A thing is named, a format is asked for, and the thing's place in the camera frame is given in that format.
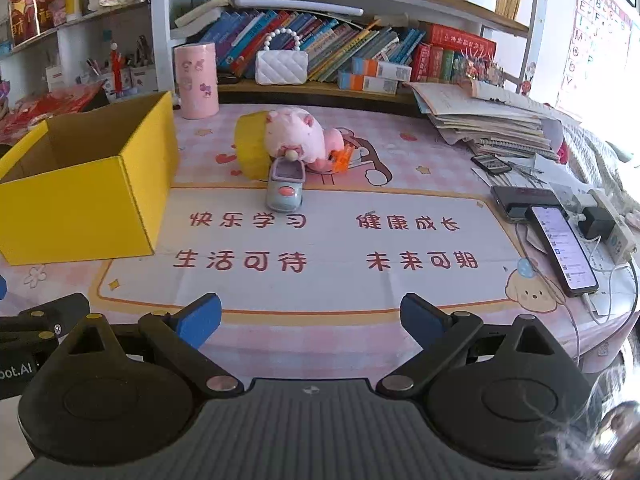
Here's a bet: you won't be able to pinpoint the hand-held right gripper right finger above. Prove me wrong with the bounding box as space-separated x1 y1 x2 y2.
375 294 571 396

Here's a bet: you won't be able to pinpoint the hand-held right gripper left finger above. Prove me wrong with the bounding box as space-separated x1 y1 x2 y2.
52 294 246 396

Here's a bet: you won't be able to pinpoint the yellow cardboard box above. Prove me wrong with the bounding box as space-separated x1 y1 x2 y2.
0 91 181 267

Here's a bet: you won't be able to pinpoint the grey-blue toy car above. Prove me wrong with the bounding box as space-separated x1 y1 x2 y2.
265 157 307 212

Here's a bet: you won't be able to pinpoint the pink plush toy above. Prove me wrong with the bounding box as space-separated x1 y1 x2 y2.
264 107 342 172

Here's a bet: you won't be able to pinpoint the dark smartphone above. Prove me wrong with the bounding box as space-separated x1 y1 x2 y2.
491 185 567 224

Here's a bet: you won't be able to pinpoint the smartphone with lit screen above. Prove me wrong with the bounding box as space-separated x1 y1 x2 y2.
525 205 600 297

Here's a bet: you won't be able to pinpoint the black calculator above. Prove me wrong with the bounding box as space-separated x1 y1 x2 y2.
471 154 512 176

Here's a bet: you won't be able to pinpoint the orange plastic toy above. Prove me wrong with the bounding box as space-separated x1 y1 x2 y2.
327 142 359 172

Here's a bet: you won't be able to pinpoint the red plastic gift wrap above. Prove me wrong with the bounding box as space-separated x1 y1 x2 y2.
0 82 108 143

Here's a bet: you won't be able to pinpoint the black charger plug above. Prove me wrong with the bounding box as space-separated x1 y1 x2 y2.
582 206 615 239

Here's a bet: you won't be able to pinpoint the stack of papers and notebooks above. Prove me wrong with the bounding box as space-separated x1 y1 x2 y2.
409 79 568 161

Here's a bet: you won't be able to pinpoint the blurred grey fluffy object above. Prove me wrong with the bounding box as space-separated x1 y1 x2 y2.
542 340 640 480

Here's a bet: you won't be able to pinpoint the white power strip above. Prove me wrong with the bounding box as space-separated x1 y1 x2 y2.
585 188 639 264

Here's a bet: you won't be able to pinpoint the pink cartoon tin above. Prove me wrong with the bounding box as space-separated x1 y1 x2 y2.
173 42 220 121

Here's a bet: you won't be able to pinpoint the orange and white box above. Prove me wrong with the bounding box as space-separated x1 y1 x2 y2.
338 72 400 95
351 57 413 81

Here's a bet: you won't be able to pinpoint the red cartoon pen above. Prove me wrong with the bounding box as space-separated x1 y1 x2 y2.
110 42 127 97

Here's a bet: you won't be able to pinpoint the grey blanket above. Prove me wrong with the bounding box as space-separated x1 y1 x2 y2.
560 122 640 213

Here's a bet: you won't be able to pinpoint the row of red green books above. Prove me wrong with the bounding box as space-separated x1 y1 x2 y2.
410 42 472 84

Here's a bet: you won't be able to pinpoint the pen holders with stationery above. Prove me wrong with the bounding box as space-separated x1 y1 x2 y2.
45 35 157 97

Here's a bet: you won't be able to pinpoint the white side shelf unit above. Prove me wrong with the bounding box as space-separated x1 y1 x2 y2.
0 0 162 107

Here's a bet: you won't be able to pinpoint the white quilted handbag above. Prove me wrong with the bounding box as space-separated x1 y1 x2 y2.
255 29 309 86

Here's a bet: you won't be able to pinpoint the thick red book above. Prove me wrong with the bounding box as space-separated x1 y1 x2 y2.
426 23 498 59

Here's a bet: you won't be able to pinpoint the red and gold figurine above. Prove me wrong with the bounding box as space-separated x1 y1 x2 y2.
7 0 57 45

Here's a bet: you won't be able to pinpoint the row of colourful books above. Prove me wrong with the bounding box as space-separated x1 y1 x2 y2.
215 10 427 83

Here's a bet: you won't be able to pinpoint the stack of beige books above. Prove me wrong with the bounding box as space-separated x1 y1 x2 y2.
174 0 237 41

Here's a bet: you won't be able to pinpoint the white charger cable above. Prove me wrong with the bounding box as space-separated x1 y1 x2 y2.
515 220 640 366

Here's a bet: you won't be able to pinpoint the white frame wooden bookshelf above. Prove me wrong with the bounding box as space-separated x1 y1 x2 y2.
150 0 547 111

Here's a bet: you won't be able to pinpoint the alphabet wall poster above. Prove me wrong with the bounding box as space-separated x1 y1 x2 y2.
559 0 635 113

